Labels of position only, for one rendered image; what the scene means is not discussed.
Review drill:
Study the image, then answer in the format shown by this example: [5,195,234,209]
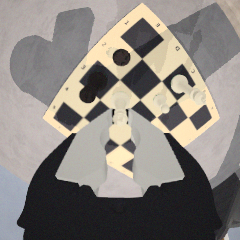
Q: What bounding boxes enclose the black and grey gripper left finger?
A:
[17,108,115,229]

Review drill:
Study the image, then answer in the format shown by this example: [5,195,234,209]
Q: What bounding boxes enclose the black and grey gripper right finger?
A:
[126,108,223,231]

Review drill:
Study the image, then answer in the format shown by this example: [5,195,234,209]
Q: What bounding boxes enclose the cream and black chessboard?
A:
[43,3,220,178]

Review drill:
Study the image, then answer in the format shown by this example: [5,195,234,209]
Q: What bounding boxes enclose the white pawn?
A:
[153,94,170,114]

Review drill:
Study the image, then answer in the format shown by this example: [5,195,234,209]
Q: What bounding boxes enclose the white chess piece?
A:
[171,75,207,106]
[110,92,130,126]

